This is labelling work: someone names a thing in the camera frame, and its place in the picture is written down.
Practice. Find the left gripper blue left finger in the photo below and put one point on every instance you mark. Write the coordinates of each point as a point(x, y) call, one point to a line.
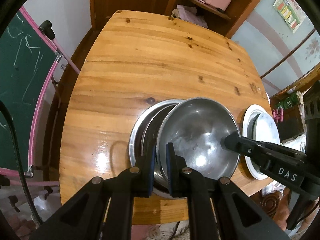
point(148, 169)

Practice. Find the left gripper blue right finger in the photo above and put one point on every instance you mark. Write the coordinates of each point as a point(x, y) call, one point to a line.
point(175, 164)

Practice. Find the steel bowl bottom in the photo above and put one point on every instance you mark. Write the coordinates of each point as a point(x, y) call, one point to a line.
point(136, 136)

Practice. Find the round steel bowl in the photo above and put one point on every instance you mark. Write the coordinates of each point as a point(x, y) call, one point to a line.
point(197, 128)

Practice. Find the blue patterned white plate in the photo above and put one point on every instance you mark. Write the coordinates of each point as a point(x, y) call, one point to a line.
point(265, 129)

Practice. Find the large white plate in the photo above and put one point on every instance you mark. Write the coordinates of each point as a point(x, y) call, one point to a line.
point(247, 126)

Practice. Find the folded pink cloth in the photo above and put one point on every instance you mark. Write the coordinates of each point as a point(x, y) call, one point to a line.
point(189, 14)

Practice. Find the black clip on chalkboard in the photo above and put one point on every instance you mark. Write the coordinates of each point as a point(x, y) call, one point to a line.
point(46, 29)

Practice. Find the wooden corner shelf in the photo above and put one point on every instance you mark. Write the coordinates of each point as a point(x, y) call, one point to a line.
point(223, 21)

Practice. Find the green chalkboard pink frame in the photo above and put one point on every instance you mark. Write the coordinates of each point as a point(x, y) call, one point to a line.
point(28, 62)

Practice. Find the wall poster chart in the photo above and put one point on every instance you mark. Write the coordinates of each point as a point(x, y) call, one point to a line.
point(291, 13)

